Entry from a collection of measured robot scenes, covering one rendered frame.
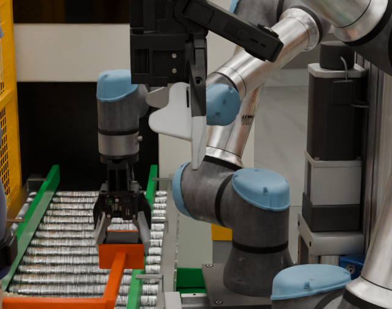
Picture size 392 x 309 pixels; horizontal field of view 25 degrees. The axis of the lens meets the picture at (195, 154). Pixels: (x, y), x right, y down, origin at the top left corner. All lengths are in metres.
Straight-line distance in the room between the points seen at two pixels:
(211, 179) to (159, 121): 0.93
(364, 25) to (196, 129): 0.40
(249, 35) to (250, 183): 0.84
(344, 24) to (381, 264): 0.33
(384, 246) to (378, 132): 0.29
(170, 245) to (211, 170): 1.48
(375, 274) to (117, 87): 0.62
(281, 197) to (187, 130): 0.87
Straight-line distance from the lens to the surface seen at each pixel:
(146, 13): 0.95
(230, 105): 1.61
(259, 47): 0.96
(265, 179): 1.80
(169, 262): 3.17
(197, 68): 0.93
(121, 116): 1.62
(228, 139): 1.88
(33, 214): 3.59
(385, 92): 1.42
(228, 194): 1.81
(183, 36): 0.94
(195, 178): 1.86
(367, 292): 1.22
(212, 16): 0.96
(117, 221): 3.76
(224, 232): 2.40
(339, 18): 1.24
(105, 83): 1.61
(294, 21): 1.81
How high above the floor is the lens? 1.78
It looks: 15 degrees down
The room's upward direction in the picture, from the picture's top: straight up
